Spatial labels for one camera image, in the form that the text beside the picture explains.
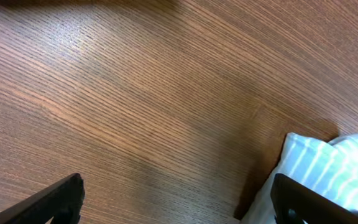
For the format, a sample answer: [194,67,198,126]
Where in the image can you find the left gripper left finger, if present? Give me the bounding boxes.
[0,173,85,224]

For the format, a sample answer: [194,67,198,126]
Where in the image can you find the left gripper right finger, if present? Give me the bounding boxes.
[270,174,358,224]

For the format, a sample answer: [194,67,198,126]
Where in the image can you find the light blue striped baby pants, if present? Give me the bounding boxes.
[241,133,358,223]

